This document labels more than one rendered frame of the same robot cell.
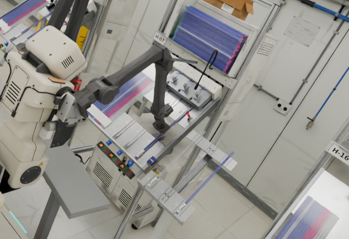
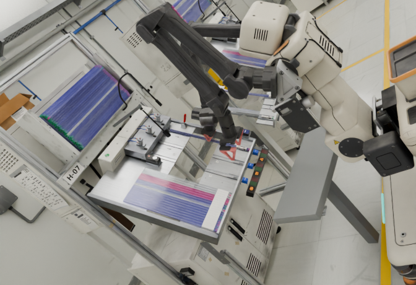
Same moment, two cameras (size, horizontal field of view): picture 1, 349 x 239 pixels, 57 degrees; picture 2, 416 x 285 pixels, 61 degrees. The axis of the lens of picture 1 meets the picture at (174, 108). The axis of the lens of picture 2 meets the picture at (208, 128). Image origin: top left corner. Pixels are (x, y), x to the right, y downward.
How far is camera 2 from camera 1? 2.36 m
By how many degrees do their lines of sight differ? 71
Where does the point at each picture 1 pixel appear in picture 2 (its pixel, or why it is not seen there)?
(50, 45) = (270, 8)
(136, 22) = not seen: outside the picture
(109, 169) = (244, 258)
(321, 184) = not seen: hidden behind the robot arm
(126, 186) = (252, 228)
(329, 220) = (228, 49)
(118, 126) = (220, 181)
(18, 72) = (310, 31)
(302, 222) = (237, 57)
